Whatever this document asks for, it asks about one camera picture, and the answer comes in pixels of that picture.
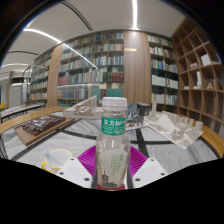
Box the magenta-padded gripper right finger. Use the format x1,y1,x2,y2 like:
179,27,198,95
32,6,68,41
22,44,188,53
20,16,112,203
127,145,169,189

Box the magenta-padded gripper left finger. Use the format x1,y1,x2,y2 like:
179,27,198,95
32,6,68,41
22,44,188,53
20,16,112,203
55,145,100,189

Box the clear bottle with green label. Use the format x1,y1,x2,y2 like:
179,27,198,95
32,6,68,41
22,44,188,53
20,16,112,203
94,96,132,191

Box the white city building model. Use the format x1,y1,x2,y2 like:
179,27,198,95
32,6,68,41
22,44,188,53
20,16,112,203
142,109,205,150

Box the brown model on wooden board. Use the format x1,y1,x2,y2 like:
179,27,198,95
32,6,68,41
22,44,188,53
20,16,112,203
13,113,76,147

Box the dark grey building model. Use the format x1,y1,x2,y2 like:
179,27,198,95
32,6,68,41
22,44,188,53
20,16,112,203
125,102,152,129

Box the beige stepped building model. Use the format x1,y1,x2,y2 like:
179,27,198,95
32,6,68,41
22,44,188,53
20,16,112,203
62,94,105,120

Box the curved wooden bench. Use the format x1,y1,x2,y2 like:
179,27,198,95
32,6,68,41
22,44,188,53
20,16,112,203
0,105,70,135
199,122,224,160

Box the wooden cubby shelf unit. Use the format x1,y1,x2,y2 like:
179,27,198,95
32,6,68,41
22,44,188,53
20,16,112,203
170,16,224,135

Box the curved book-filled shelf unit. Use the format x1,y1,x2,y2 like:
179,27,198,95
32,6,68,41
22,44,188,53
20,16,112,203
22,29,182,110

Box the linear ceiling lights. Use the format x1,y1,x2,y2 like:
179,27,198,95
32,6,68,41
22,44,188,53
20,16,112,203
0,0,140,73

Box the white mug with yellow handle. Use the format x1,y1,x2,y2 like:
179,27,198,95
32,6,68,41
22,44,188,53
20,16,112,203
40,147,75,175

